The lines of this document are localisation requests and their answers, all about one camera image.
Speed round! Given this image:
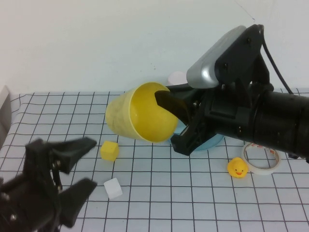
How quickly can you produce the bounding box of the yellow foam cube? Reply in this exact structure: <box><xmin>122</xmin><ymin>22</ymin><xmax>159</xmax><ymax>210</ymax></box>
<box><xmin>100</xmin><ymin>141</ymin><xmax>120</xmax><ymax>162</ymax></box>

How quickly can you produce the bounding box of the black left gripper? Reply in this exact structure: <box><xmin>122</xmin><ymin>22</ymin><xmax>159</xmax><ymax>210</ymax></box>
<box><xmin>0</xmin><ymin>136</ymin><xmax>98</xmax><ymax>232</ymax></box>

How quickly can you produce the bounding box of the black camera cable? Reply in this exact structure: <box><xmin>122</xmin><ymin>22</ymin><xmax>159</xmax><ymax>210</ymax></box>
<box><xmin>256</xmin><ymin>23</ymin><xmax>295</xmax><ymax>95</ymax></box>

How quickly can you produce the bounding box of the pink plastic cup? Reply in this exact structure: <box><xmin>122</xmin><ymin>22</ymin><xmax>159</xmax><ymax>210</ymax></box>
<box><xmin>168</xmin><ymin>70</ymin><xmax>188</xmax><ymax>86</ymax></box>

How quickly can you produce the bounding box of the grey side panel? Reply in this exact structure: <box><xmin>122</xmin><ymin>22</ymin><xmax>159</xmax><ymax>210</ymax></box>
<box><xmin>0</xmin><ymin>85</ymin><xmax>12</xmax><ymax>148</ymax></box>

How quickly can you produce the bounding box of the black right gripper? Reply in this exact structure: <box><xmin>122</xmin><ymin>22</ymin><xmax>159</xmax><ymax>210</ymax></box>
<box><xmin>154</xmin><ymin>79</ymin><xmax>275</xmax><ymax>156</ymax></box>

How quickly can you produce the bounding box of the yellow plastic cup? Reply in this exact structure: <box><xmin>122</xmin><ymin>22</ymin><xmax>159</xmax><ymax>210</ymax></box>
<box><xmin>104</xmin><ymin>82</ymin><xmax>180</xmax><ymax>144</ymax></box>

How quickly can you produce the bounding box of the white foam cube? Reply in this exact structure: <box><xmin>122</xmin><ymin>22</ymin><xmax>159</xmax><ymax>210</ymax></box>
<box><xmin>103</xmin><ymin>177</ymin><xmax>123</xmax><ymax>200</ymax></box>

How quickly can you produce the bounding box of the blue cup stand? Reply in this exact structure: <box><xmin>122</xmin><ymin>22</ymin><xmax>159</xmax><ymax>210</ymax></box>
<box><xmin>171</xmin><ymin>129</ymin><xmax>225</xmax><ymax>152</ymax></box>

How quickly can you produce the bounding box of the yellow rubber duck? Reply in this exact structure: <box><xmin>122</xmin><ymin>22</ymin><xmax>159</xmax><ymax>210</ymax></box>
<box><xmin>227</xmin><ymin>157</ymin><xmax>249</xmax><ymax>179</ymax></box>

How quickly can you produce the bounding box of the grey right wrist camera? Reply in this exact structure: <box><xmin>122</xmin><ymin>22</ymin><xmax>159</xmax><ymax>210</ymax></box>
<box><xmin>186</xmin><ymin>24</ymin><xmax>270</xmax><ymax>89</ymax></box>

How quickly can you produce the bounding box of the white tape roll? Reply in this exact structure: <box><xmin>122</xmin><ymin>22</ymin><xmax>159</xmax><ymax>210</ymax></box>
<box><xmin>241</xmin><ymin>142</ymin><xmax>282</xmax><ymax>175</ymax></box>

